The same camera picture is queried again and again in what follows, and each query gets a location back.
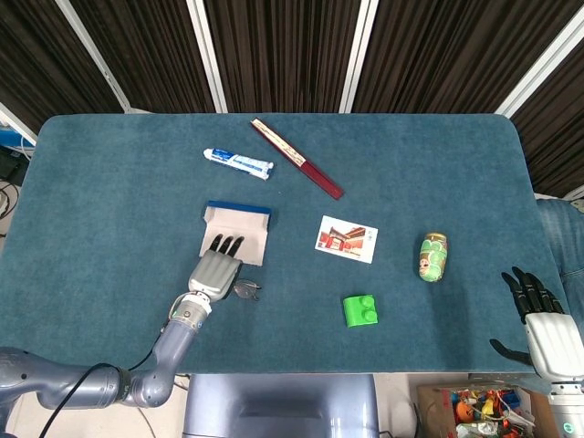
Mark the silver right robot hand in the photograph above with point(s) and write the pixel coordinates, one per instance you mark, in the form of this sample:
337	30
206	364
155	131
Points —
552	342

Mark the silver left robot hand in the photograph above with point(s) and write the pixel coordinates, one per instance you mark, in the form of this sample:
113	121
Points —
214	274

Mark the thin-framed eyeglasses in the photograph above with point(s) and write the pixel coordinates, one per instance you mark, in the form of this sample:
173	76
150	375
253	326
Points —
246	289

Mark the blue box with flap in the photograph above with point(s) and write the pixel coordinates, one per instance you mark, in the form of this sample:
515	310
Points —
237	221

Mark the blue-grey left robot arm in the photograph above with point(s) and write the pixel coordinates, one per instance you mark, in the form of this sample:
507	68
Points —
178	337

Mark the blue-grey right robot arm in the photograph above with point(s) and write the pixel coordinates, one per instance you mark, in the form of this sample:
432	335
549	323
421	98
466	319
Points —
568	410

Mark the white blue toothpaste tube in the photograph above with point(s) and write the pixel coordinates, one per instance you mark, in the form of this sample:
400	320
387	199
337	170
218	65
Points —
239	162

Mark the red building postcard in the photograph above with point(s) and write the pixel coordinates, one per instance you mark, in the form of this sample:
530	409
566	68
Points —
347	239

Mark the cardboard box of toys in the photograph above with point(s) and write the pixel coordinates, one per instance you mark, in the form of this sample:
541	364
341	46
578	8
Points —
433	410

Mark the teal table cloth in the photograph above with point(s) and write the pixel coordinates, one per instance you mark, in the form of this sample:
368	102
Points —
137	159

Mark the dark red folded fan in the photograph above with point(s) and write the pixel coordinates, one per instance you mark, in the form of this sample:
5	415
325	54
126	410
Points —
315	175

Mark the blue-grey robot torso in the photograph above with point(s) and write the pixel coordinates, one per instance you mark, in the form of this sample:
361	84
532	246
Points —
274	406

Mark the green painted doll figure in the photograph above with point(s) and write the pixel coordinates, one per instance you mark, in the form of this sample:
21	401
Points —
433	257

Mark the bright green toy block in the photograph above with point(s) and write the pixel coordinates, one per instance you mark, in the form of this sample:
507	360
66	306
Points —
358	312

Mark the black device box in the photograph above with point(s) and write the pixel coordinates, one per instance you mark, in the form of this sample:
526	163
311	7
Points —
11	166

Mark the dark brown pleated curtain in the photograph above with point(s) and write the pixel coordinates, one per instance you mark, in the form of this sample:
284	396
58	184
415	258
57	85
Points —
283	45

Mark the white metal frame post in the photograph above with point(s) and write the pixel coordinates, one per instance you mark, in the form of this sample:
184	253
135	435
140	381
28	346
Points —
18	123
207	55
543	64
358	55
91	50

